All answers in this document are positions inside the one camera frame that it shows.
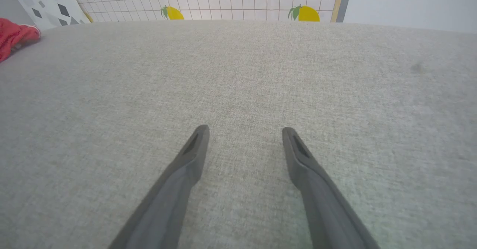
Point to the white grey geometric print cloth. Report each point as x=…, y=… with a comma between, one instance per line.
x=46, y=3

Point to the red and white garment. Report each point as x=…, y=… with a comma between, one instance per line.
x=13, y=36

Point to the grey fabric sofa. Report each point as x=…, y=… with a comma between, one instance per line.
x=238, y=129

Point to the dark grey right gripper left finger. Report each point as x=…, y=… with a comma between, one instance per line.
x=167, y=200

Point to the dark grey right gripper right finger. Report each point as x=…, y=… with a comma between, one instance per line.
x=328, y=204

